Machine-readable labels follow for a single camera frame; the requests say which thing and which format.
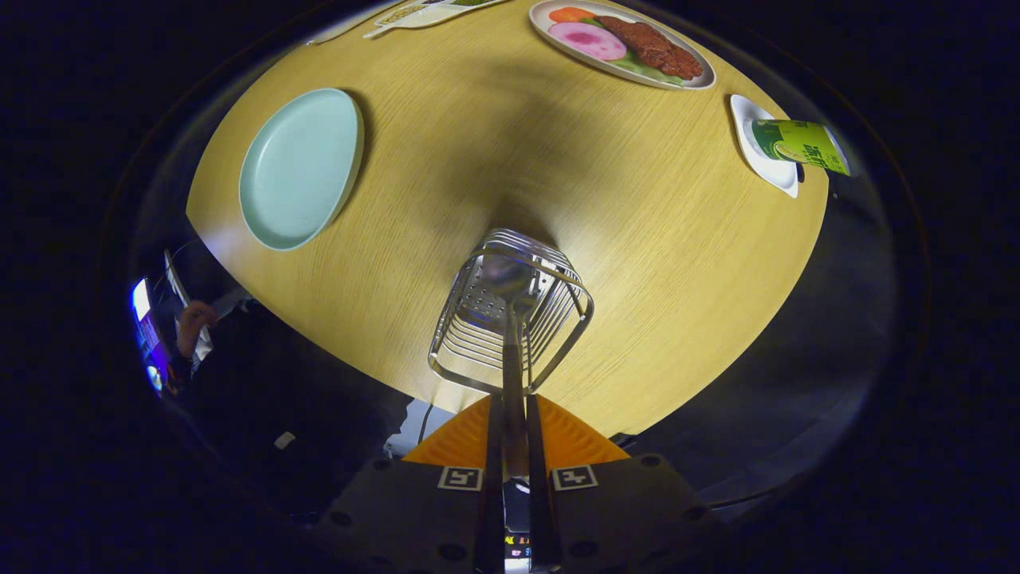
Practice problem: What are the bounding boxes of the person's dark clothing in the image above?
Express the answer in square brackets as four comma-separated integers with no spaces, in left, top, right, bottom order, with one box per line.
[171,299,415,519]

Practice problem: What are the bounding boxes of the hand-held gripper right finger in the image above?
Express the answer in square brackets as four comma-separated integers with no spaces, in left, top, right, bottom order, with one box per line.
[524,395,731,574]

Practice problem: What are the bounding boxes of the wooden handle metal spoon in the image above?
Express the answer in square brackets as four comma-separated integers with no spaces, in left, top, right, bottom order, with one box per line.
[481,254,536,511]

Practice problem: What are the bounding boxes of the white square coaster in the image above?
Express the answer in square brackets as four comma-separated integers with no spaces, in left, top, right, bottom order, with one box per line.
[730,94,800,199]

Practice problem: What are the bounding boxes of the white food plate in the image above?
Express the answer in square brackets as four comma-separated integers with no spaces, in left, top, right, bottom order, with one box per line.
[529,0,717,91]

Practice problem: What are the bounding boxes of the pink round ham slice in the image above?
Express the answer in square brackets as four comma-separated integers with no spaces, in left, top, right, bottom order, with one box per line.
[547,22,628,62]

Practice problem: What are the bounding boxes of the white divided dish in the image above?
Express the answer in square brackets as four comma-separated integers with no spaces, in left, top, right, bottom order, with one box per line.
[363,0,511,39]

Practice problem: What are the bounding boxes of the brown meat slices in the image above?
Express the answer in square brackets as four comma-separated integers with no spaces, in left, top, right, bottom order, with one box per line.
[594,14,705,81]

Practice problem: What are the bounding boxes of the metal wire basket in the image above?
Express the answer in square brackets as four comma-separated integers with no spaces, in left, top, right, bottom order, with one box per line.
[428,228,595,397]

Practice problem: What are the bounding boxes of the glowing blue screen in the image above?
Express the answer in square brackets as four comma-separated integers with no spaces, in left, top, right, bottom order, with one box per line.
[130,277,172,395]

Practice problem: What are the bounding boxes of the mint green plate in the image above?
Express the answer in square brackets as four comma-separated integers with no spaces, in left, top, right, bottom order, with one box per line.
[239,88,366,252]

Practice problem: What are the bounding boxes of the green lettuce leaf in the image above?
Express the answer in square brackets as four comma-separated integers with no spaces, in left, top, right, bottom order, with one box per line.
[606,52,686,87]

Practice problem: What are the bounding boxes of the green label water bottle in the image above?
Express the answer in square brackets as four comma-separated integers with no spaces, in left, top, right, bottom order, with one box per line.
[743,118,852,177]

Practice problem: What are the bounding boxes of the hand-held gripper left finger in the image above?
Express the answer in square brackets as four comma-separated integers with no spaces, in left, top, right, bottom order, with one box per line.
[307,395,507,574]

